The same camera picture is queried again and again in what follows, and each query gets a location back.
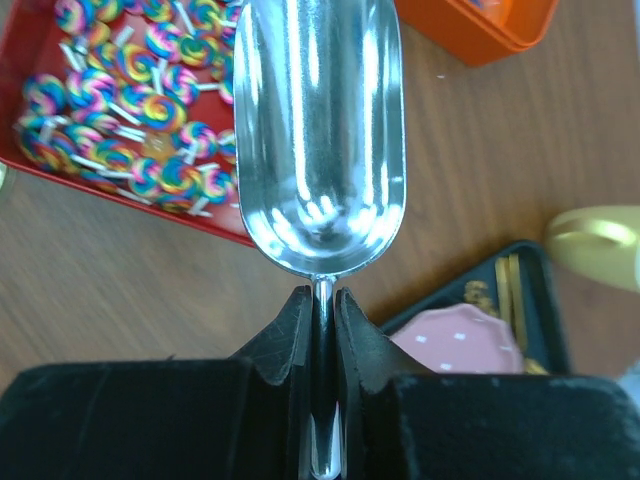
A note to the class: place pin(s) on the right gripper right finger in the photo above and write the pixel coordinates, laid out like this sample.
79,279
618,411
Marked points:
370,417

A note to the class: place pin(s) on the metal scoop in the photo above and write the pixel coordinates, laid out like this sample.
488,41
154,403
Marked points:
321,158

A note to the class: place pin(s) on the red lollipop tin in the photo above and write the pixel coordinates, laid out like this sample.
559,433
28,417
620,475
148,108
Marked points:
127,100

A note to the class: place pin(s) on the pink dotted plate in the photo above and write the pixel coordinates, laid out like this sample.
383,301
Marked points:
460,339

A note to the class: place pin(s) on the yellow mug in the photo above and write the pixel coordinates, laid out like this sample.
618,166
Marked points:
599,242

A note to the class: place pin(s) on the black tray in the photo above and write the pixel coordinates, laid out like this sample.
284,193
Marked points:
546,342

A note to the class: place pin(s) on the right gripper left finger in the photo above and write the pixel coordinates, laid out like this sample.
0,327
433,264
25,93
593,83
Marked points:
271,399

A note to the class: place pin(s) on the gold fork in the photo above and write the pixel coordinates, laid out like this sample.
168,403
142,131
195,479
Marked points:
532,367

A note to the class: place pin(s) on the orange candy tin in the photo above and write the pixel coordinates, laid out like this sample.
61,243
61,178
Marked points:
480,32

